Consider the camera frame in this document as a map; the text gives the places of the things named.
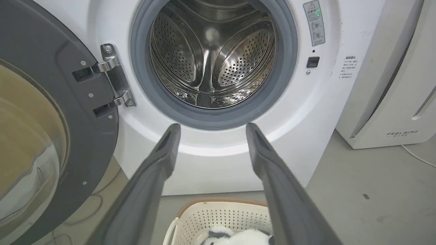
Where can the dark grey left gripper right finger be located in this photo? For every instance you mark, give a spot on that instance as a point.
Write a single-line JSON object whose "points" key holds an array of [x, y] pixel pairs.
{"points": [[286, 200]]}

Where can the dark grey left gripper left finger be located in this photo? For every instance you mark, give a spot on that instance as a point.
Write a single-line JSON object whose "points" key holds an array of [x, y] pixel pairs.
{"points": [[139, 197]]}

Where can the white plush toy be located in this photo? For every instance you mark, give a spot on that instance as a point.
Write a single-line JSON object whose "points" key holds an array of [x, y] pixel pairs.
{"points": [[235, 237]]}

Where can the grey washing machine door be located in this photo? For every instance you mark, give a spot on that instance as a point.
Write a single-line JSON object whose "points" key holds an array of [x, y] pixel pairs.
{"points": [[44, 119]]}

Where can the cream perforated laundry basket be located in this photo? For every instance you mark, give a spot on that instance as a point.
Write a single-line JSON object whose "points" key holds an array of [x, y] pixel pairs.
{"points": [[218, 217]]}

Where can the white front-load washing machine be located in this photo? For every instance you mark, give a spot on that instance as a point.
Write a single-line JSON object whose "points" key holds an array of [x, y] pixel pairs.
{"points": [[218, 149]]}

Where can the white air purifier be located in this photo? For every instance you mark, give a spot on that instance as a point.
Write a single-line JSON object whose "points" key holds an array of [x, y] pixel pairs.
{"points": [[391, 85]]}

